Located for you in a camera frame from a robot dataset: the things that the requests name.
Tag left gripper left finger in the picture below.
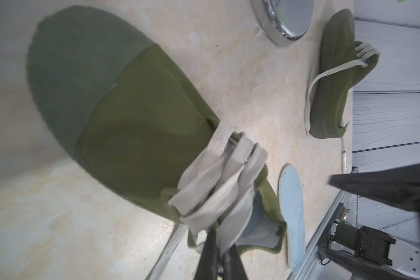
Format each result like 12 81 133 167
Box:
194 228 219 280

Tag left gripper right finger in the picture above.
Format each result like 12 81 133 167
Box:
221 245 248 280

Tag grey insole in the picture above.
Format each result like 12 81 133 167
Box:
236 192 280 249
278 163 306 274

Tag olive green shoe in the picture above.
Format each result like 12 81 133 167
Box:
26 5 288 280
304 9 380 139

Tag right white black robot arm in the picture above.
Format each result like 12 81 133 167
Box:
317 164 420 280

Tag silver metal glass stand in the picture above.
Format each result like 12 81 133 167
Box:
251 0 315 47

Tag aluminium rail base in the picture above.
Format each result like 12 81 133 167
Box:
287 191 356 280

